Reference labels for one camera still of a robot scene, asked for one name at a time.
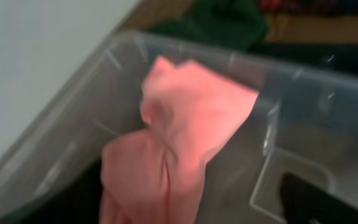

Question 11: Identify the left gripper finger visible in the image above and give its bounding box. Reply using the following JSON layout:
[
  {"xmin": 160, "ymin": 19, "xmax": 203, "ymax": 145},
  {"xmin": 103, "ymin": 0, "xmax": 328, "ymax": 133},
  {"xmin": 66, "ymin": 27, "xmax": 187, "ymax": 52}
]
[{"xmin": 279, "ymin": 173, "xmax": 358, "ymax": 224}]

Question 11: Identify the pink garment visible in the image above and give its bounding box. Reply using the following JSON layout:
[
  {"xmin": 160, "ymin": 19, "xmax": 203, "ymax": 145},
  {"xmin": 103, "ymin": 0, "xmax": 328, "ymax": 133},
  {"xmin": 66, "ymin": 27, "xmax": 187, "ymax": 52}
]
[{"xmin": 99, "ymin": 57, "xmax": 259, "ymax": 223}]

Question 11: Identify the large black garment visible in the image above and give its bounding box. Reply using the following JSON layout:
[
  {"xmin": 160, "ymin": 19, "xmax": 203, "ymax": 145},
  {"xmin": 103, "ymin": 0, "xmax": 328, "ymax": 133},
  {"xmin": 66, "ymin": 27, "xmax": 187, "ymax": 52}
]
[{"xmin": 0, "ymin": 160, "xmax": 102, "ymax": 224}]

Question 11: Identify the clear plastic storage container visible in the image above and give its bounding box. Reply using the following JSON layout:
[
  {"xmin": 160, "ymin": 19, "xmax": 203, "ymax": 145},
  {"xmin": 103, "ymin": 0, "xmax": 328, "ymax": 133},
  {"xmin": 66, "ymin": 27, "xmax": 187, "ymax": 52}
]
[{"xmin": 0, "ymin": 32, "xmax": 358, "ymax": 223}]

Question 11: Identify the black folded garment right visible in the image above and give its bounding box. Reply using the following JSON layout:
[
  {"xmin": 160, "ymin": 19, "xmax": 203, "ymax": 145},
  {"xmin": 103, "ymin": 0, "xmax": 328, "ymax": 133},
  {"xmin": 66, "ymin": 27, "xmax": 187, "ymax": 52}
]
[{"xmin": 249, "ymin": 42, "xmax": 358, "ymax": 76}]

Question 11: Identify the dark green folded garment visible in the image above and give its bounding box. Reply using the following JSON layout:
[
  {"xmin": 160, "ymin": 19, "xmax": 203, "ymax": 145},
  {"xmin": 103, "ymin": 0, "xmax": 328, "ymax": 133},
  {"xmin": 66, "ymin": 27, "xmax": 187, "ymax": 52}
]
[{"xmin": 147, "ymin": 0, "xmax": 268, "ymax": 50}]

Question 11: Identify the red navy plaid shirt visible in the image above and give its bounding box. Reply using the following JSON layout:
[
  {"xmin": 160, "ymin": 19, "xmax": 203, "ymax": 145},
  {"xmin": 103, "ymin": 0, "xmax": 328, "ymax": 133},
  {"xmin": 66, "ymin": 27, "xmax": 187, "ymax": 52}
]
[{"xmin": 257, "ymin": 0, "xmax": 358, "ymax": 16}]

